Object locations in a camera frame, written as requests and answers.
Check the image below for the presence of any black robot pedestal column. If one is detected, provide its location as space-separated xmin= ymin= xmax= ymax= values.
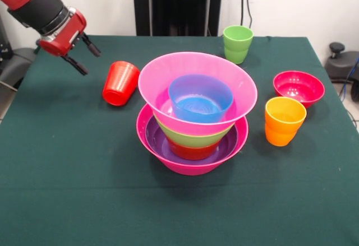
xmin=128 ymin=0 xmax=227 ymax=37

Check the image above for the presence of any blue cable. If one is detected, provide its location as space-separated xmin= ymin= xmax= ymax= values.
xmin=338 ymin=57 xmax=359 ymax=101

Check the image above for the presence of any blue bowl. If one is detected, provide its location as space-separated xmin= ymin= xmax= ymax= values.
xmin=168 ymin=73 xmax=234 ymax=124

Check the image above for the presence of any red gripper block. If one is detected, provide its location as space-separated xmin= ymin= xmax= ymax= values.
xmin=39 ymin=10 xmax=102 ymax=76

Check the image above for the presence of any small magenta bowl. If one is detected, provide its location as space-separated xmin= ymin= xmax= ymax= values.
xmin=273 ymin=70 xmax=326 ymax=107

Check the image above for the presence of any purple bowl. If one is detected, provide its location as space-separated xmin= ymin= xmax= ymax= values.
xmin=145 ymin=115 xmax=239 ymax=165

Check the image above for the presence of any red cup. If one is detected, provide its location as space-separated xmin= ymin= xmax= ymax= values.
xmin=102 ymin=61 xmax=141 ymax=107

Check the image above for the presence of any dark green tablecloth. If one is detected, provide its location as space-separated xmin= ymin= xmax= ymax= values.
xmin=0 ymin=34 xmax=359 ymax=246

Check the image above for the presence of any large pink bowl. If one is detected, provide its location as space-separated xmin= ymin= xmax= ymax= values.
xmin=136 ymin=103 xmax=250 ymax=176
xmin=137 ymin=51 xmax=258 ymax=137

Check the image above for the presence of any orange-red bowl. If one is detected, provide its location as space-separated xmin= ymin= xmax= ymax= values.
xmin=167 ymin=138 xmax=222 ymax=161

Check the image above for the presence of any light green bowl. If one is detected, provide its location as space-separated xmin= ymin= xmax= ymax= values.
xmin=153 ymin=111 xmax=234 ymax=149

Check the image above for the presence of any orange cup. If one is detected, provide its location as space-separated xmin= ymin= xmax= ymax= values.
xmin=264 ymin=96 xmax=307 ymax=147

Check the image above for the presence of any light green cup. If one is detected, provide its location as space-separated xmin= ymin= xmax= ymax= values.
xmin=223 ymin=25 xmax=255 ymax=65

